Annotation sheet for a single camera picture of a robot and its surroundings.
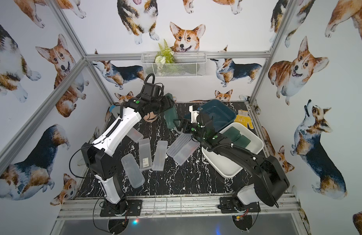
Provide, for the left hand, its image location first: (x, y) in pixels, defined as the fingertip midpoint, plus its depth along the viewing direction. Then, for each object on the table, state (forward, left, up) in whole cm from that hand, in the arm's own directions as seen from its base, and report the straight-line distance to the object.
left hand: (174, 101), depth 81 cm
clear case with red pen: (-17, -6, -29) cm, 34 cm away
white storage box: (-27, -28, -27) cm, 47 cm away
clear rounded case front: (-27, +25, -29) cm, 47 cm away
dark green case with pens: (-7, -36, -23) cm, 44 cm away
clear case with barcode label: (-18, +20, -30) cm, 40 cm away
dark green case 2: (-10, -44, -28) cm, 53 cm away
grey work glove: (+22, +51, -30) cm, 63 cm away
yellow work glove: (+10, -49, -28) cm, 58 cm away
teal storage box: (+14, -33, -30) cm, 47 cm away
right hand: (-11, -1, -3) cm, 12 cm away
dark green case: (-7, +2, -4) cm, 8 cm away
